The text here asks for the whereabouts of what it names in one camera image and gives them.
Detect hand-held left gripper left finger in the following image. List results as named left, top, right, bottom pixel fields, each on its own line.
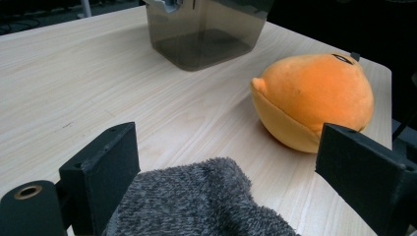
left=58, top=121, right=142, bottom=236

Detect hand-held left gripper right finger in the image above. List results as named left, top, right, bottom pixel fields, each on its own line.
left=315, top=122, right=417, bottom=236

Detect orange plush toy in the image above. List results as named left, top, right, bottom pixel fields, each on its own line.
left=250, top=52, right=375, bottom=154

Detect grey fluffy cloth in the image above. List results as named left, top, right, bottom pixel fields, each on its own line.
left=102, top=156, right=300, bottom=236

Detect clear plastic storage box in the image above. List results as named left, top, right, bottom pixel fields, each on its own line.
left=144, top=0, right=274, bottom=73

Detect white container lid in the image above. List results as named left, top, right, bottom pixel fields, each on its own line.
left=143, top=0, right=185, bottom=14

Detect white metal stand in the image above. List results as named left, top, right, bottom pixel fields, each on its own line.
left=80, top=0, right=92, bottom=19

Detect black looping floor cable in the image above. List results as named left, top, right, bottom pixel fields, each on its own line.
left=0, top=16, right=43, bottom=35

